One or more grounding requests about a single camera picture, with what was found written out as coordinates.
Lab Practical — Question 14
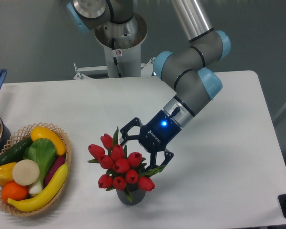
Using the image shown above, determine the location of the green cucumber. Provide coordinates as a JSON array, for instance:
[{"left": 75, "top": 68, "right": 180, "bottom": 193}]
[{"left": 0, "top": 137, "right": 33, "bottom": 166}]

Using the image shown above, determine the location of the green bok choy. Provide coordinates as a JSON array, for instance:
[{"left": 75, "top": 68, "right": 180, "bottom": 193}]
[{"left": 23, "top": 138, "right": 56, "bottom": 197}]

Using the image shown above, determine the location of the beige round disc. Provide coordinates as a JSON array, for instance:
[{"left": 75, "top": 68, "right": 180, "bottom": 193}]
[{"left": 12, "top": 159, "right": 40, "bottom": 186}]

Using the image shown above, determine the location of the orange fruit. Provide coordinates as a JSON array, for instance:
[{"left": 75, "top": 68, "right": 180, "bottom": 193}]
[{"left": 1, "top": 181, "right": 28, "bottom": 204}]

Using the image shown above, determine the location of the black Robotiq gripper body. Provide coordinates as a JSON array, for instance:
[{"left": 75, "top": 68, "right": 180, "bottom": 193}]
[{"left": 139, "top": 110, "right": 181, "bottom": 153}]

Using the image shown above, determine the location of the yellow banana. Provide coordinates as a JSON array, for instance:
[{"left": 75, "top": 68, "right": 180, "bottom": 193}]
[{"left": 8, "top": 163, "right": 69, "bottom": 212}]

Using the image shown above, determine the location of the red tulip bouquet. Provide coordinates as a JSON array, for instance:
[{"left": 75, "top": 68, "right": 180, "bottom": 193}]
[{"left": 88, "top": 129, "right": 165, "bottom": 192}]

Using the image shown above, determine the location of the purple eggplant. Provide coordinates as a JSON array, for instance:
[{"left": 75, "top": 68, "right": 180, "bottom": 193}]
[{"left": 44, "top": 156, "right": 65, "bottom": 186}]

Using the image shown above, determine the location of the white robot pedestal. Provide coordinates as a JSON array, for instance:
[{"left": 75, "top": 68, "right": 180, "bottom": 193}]
[{"left": 94, "top": 12, "right": 147, "bottom": 78}]

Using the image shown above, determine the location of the yellow squash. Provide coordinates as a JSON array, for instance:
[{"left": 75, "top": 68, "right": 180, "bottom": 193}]
[{"left": 31, "top": 126, "right": 66, "bottom": 156}]

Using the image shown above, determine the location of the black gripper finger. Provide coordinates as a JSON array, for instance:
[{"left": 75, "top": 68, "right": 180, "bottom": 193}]
[
  {"left": 146, "top": 149, "right": 174, "bottom": 171},
  {"left": 120, "top": 117, "right": 143, "bottom": 146}
]

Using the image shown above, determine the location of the white metal base bracket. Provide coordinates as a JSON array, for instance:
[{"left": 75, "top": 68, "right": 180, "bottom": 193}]
[{"left": 73, "top": 57, "right": 156, "bottom": 80}]

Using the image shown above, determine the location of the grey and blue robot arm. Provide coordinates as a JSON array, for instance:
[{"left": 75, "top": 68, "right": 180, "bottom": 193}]
[{"left": 67, "top": 0, "right": 231, "bottom": 169}]

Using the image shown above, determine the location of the yellow bell pepper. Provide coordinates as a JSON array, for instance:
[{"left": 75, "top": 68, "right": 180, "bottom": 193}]
[{"left": 0, "top": 162, "right": 17, "bottom": 186}]

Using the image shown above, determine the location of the woven wicker basket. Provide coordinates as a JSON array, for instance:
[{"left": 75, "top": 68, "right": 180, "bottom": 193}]
[{"left": 0, "top": 123, "right": 72, "bottom": 217}]

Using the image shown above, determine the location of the dark grey ribbed vase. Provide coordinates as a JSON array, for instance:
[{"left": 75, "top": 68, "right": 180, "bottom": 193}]
[{"left": 116, "top": 184, "right": 146, "bottom": 206}]

